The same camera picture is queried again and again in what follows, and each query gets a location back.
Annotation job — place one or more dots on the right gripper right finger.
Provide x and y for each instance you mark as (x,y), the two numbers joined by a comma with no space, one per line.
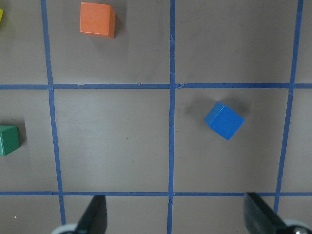
(259,218)

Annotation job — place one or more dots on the blue wooden block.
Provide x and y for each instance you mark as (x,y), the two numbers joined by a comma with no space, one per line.
(223,120)

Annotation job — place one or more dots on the green wooden block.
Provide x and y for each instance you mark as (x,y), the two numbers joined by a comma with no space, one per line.
(9,139)

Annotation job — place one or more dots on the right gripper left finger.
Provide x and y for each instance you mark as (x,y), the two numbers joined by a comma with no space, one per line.
(94,219)

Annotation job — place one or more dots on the orange wooden block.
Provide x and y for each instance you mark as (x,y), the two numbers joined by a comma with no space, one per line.
(97,20)

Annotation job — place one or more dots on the yellow wooden block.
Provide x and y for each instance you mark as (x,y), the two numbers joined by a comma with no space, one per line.
(1,14)

